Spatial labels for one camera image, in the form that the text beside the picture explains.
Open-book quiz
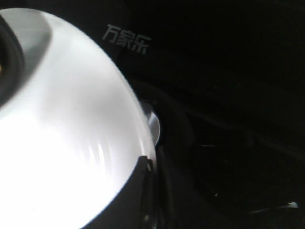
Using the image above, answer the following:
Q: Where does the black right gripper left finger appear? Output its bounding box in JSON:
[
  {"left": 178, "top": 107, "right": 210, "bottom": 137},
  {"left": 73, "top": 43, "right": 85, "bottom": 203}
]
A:
[{"left": 0, "top": 17, "right": 24, "bottom": 105}]

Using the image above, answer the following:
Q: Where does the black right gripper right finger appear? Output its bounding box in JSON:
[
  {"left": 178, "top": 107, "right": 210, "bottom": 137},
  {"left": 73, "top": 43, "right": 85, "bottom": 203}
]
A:
[{"left": 83, "top": 156, "right": 167, "bottom": 229}]

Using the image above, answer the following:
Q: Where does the white round plate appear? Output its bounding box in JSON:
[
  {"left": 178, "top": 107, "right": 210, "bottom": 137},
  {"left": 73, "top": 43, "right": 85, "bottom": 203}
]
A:
[{"left": 0, "top": 8, "right": 156, "bottom": 229}]

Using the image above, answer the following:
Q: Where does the black glass gas hob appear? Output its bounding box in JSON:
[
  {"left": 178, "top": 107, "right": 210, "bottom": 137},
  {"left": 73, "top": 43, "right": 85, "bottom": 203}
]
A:
[{"left": 0, "top": 0, "right": 305, "bottom": 229}]

